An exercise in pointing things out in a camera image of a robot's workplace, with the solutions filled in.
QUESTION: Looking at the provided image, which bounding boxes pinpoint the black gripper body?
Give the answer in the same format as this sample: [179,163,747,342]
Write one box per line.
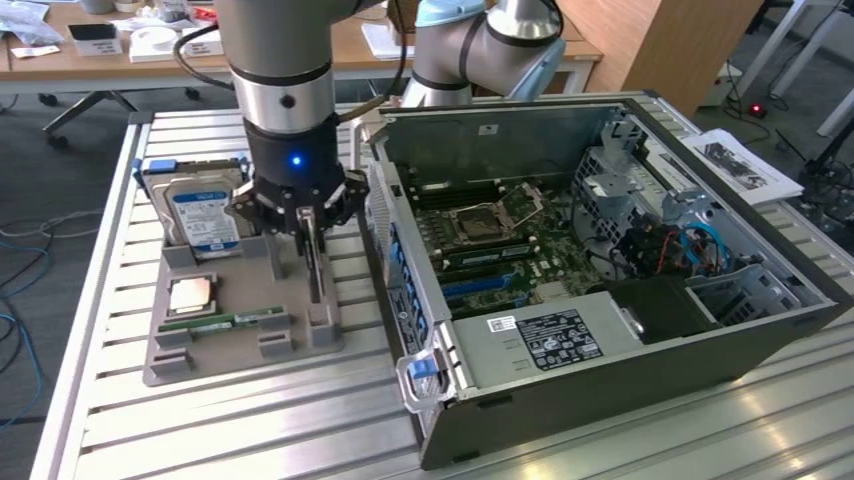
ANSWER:
[242,114,350,204]

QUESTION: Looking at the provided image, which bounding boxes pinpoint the green graphics card black shroud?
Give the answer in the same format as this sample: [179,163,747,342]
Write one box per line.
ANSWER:
[295,206,330,305]

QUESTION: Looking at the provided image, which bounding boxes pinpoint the hard disk with blue rails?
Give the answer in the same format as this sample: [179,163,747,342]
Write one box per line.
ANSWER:
[131,154,260,262]

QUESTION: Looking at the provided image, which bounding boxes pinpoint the grey parts rack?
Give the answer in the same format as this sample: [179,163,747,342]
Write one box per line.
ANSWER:
[139,232,347,388]

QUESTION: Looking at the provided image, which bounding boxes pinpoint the CPU chip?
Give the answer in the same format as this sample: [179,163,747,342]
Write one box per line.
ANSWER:
[166,276,219,317]

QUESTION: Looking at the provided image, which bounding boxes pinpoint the CPU socket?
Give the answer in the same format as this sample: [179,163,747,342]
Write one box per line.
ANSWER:
[450,204,517,247]

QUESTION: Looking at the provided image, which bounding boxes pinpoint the blue expansion slot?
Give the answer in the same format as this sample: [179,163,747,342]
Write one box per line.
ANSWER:
[439,272,521,300]

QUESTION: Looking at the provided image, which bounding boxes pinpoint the white paper pile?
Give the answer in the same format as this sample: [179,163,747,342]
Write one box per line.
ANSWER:
[361,22,419,62]

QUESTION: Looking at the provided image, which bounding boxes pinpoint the small white box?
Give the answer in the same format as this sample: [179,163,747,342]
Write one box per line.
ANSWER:
[180,25,226,59]

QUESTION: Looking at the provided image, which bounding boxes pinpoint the metal socket cover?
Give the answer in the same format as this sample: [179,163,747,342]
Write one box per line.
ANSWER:
[497,178,546,229]

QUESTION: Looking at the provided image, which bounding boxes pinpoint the white tape roll on base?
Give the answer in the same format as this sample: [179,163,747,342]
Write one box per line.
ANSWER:
[127,26,190,64]

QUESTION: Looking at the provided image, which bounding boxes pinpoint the cardboard box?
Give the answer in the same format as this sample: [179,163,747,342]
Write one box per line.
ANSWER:
[386,0,423,35]

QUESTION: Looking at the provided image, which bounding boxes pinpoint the green motherboard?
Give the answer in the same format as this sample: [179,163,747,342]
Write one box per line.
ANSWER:
[398,167,626,321]

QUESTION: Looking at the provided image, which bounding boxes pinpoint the silver power supply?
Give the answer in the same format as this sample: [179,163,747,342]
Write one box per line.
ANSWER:
[447,291,647,392]

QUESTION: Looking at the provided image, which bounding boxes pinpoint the blue case release latch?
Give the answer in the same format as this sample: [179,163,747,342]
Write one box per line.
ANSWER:
[406,360,437,396]

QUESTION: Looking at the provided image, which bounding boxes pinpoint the white box with black lid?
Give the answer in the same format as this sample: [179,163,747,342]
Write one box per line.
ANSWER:
[67,22,123,58]

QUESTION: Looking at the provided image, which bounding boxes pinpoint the wooden desk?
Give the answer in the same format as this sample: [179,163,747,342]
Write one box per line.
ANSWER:
[0,0,606,109]

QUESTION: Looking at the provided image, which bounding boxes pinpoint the perforated metal drive cage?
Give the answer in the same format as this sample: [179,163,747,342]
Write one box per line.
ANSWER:
[570,114,679,264]

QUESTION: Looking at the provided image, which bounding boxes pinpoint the small white paper label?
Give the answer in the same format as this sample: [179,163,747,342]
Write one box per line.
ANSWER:
[8,45,63,60]

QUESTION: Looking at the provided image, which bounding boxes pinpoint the clear plastic bag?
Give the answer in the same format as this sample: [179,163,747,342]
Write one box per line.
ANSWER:
[0,0,67,46]

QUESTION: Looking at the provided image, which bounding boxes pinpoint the open dark PC case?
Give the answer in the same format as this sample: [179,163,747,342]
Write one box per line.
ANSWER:
[349,96,854,472]

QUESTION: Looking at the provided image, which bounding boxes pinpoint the small white device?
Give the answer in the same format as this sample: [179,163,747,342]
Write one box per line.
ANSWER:
[706,74,737,107]

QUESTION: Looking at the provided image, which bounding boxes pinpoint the printed paper stack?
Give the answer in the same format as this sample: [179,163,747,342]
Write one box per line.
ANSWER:
[678,127,808,207]

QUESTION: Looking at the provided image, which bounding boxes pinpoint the metal disk bay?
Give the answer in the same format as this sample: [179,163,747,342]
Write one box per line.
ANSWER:
[686,264,802,326]

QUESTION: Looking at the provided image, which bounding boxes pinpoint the wooden cabinet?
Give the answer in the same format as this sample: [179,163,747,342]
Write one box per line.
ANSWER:
[559,0,767,117]

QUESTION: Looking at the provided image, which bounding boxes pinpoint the black tripod stand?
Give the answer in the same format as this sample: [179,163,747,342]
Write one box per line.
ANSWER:
[777,114,854,224]

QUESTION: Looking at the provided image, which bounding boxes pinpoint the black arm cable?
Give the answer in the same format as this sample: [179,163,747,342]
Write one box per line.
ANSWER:
[171,0,419,124]

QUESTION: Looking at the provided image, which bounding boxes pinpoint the white floor cable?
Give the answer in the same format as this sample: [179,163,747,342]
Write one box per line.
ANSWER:
[0,208,106,240]

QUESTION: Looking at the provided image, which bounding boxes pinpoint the black cable bundle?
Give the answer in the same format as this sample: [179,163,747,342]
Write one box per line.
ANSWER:
[586,224,689,279]

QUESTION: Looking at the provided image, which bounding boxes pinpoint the blue floor cable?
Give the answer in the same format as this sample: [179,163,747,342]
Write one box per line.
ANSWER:
[0,238,54,432]

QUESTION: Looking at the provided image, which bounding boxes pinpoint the blue disk wire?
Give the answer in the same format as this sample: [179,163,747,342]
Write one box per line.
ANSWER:
[678,221,737,275]

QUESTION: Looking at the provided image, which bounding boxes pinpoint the white table frame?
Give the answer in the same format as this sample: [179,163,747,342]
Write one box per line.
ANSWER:
[730,0,854,137]

